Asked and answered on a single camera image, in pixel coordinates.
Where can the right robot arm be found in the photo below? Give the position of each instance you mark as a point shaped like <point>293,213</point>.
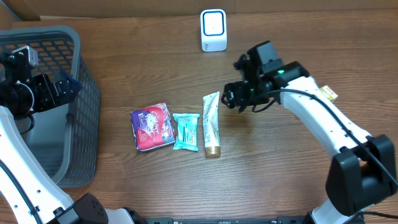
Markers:
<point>363,167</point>

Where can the red purple pad pack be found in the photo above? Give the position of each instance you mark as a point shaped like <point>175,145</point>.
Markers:
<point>152,127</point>

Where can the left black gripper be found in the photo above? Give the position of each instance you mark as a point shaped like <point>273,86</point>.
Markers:
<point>44,83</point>

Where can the white conditioner tube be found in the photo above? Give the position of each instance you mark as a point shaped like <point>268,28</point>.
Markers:
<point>210,125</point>

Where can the white barcode scanner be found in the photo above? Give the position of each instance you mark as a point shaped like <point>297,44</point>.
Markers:
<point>213,28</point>

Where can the green juice carton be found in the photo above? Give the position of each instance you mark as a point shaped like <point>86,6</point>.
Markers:
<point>329,93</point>

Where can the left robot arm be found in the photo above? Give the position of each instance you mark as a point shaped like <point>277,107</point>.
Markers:
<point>33,195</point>

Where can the teal wet wipes pack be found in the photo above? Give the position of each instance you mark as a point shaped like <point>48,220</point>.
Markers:
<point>187,124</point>

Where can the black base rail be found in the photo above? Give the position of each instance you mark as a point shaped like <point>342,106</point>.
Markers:
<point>278,220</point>

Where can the grey plastic basket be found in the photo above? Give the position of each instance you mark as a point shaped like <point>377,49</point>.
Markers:
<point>59,48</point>

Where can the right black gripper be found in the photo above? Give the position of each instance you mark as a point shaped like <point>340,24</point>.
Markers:
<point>237,94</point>

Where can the cardboard backboard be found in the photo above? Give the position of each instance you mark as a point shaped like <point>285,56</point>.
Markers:
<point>34,9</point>

